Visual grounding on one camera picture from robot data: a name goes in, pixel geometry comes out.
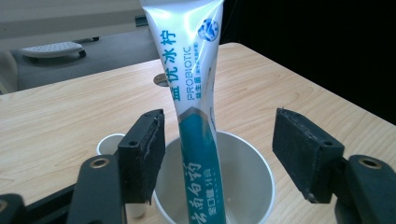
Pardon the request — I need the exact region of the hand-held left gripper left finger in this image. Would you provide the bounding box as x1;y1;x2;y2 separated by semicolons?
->
117;108;166;205

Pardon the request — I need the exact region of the low wheeled platform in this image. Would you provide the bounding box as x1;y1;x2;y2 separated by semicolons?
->
19;36;101;61

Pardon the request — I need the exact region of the white cup with handle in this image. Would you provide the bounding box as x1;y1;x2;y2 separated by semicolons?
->
95;130;276;224

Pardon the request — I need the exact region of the grey round table grommet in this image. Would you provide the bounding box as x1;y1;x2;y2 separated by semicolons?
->
152;72;171;88

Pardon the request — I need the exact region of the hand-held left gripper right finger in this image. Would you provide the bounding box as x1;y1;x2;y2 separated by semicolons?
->
272;106;346;204

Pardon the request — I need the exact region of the white and teal toothpaste tube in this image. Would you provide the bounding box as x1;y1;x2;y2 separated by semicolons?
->
139;0;227;224

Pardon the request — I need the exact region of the black curtain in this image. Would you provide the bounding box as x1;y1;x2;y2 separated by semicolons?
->
219;0;396;126

